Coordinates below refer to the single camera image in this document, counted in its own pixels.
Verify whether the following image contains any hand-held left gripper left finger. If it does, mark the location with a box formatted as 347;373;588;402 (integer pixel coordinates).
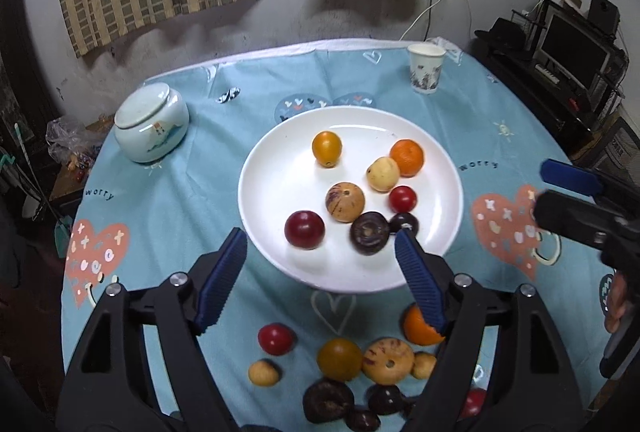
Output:
59;227;249;432

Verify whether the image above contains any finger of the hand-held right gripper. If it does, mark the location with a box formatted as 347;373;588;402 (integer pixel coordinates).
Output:
532;189;631;258
540;158;640;208

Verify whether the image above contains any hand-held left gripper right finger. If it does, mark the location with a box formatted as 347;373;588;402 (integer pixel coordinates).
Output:
394;228;586;432

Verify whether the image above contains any orange tangerine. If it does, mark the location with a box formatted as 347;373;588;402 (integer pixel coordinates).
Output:
389;139;425;177
403;303;446;347

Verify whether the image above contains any small dark purple plum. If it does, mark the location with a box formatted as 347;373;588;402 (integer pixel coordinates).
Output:
367;384;406;416
345;409;382;432
389;212;420;235

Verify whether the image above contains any small tan round fruit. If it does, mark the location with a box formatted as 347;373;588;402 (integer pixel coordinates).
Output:
411;352;438;380
248;359;280;387

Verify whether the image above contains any tan striped melon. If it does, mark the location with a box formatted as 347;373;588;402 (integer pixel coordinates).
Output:
362;337;416;385
325;181;366;224

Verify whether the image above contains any small red tomato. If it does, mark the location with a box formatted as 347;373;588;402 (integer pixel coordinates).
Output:
388;185;418;214

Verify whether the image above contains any large dark red plum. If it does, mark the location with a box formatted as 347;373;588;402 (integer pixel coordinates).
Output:
284;210;326;250

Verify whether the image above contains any yellow orange plum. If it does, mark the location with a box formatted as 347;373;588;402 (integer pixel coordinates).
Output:
316;337;364;382
312;131;343;169

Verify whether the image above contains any pale potato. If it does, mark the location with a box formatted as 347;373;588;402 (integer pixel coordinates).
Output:
366;156;401;192

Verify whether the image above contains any white round plate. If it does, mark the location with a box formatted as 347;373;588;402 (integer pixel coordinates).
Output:
238;106;464;294

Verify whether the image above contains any large dark purple fruit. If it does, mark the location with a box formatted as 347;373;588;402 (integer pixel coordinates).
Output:
302;378;356;424

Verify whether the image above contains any person's right hand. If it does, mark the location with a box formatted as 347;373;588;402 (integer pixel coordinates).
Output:
604;272;629;334

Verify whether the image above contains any black computer desk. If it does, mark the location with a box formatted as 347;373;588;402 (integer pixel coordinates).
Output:
472;37;628;153

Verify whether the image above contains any computer keyboard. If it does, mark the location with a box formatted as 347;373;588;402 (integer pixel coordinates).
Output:
534;63;571;85

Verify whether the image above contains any computer monitor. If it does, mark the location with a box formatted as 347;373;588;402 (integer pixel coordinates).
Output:
537;9;613;90

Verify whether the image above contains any black hat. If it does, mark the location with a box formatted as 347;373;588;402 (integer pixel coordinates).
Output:
474;17;533;55

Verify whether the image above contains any pale green lidded ceramic jar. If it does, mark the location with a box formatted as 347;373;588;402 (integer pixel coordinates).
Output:
114;82;191;164

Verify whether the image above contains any wooden stool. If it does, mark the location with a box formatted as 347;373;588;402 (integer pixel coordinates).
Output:
50;122;116;213

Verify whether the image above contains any printed paper cup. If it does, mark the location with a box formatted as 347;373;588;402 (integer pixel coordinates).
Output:
406;43;446;95

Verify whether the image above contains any clear plastic bag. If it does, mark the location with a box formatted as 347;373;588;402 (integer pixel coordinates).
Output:
46;117;108;173

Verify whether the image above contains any long handled broom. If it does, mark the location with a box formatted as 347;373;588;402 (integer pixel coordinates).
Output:
12;122;73;258

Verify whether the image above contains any white power cable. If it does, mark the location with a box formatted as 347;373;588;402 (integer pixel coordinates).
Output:
398;0;451;42

